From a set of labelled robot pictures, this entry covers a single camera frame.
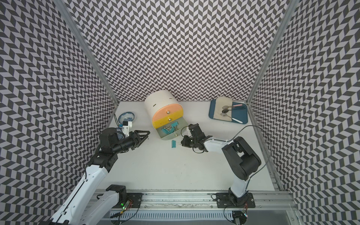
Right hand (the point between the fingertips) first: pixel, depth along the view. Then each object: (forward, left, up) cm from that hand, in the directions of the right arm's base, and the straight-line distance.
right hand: (181, 144), depth 91 cm
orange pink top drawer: (+13, +9, +19) cm, 25 cm away
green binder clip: (+11, +11, +1) cm, 15 cm away
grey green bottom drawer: (+15, -1, +2) cm, 15 cm away
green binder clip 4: (+1, +5, -2) cm, 6 cm away
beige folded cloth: (+38, -31, 0) cm, 50 cm away
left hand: (-5, +16, +20) cm, 26 cm away
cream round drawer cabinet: (+21, +16, +21) cm, 34 cm away
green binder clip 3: (+14, +5, +2) cm, 15 cm away
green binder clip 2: (+11, +8, +1) cm, 13 cm away
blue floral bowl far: (+23, +41, +1) cm, 47 cm away
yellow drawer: (+12, +9, +12) cm, 19 cm away
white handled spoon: (+26, -33, -2) cm, 42 cm away
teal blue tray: (+28, -47, -3) cm, 54 cm away
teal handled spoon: (+31, -36, -2) cm, 47 cm away
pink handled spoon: (+35, -36, -2) cm, 50 cm away
